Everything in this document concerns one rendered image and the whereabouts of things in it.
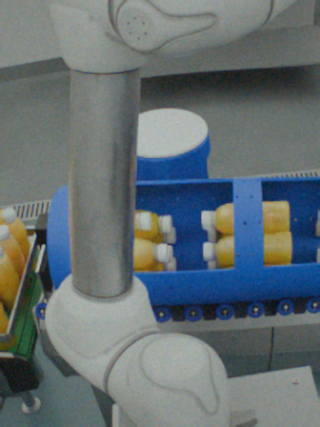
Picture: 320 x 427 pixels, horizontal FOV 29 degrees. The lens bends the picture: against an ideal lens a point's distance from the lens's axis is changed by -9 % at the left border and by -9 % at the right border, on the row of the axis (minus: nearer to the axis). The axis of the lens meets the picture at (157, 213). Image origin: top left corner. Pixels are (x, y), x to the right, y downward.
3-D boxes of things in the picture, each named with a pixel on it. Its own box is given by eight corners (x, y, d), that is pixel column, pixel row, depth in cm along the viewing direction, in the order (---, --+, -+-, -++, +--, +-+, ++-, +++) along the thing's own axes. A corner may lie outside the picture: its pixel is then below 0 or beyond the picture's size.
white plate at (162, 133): (167, 166, 183) (167, 170, 184) (224, 123, 198) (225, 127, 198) (98, 139, 199) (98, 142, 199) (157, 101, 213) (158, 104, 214)
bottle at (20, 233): (39, 258, 180) (24, 208, 168) (33, 275, 175) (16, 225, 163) (18, 257, 181) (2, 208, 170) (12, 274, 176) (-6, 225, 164)
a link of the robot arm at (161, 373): (187, 489, 96) (173, 416, 83) (116, 421, 108) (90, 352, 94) (250, 421, 104) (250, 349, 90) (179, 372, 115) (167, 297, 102)
